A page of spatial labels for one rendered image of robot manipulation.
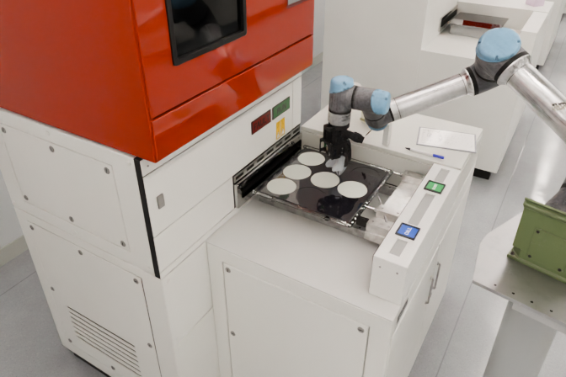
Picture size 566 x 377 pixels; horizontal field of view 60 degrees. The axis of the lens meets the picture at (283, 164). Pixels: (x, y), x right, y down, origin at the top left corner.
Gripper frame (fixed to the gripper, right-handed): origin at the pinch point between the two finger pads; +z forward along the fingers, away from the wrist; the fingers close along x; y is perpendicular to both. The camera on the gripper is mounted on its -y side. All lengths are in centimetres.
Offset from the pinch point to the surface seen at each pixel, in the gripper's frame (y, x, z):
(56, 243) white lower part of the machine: 92, -38, 17
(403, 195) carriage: -11.4, 19.9, 3.3
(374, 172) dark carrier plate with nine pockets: -10.9, 5.9, 1.4
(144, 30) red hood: 66, 10, -63
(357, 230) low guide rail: 10.7, 22.6, 6.7
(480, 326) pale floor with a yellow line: -65, 32, 91
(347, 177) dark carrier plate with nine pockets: -0.9, 2.9, 1.3
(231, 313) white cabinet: 49, 5, 38
